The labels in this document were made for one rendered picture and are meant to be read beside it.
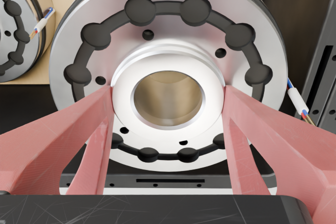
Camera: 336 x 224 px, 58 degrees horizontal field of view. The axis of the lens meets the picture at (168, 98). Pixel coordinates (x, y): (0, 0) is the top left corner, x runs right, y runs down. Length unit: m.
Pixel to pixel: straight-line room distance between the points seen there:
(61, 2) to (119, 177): 0.14
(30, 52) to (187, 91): 0.13
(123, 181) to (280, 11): 0.15
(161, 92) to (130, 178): 0.07
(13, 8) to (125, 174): 0.13
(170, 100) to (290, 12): 0.08
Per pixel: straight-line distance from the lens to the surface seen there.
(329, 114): 0.18
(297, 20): 0.18
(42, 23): 0.22
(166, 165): 0.16
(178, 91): 0.16
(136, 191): 0.62
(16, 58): 0.26
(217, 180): 0.21
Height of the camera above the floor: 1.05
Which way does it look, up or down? 53 degrees down
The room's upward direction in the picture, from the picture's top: 179 degrees counter-clockwise
